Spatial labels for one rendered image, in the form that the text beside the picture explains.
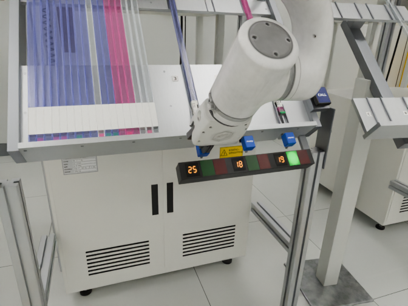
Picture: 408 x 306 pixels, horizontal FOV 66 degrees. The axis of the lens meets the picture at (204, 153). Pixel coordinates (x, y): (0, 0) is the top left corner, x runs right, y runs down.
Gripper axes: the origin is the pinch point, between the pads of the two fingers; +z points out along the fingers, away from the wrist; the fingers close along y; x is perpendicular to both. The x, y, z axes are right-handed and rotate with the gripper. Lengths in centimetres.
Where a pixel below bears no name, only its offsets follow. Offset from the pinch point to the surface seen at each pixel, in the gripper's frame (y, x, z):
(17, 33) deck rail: -36.4, 30.0, 1.2
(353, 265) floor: 78, -36, 65
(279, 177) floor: 94, 23, 127
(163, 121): -7.9, 7.2, 2.4
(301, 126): 25.2, 2.3, 0.4
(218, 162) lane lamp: 3.0, -3.4, 3.4
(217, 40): 28, 61, 36
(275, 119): 20.3, 5.7, 2.5
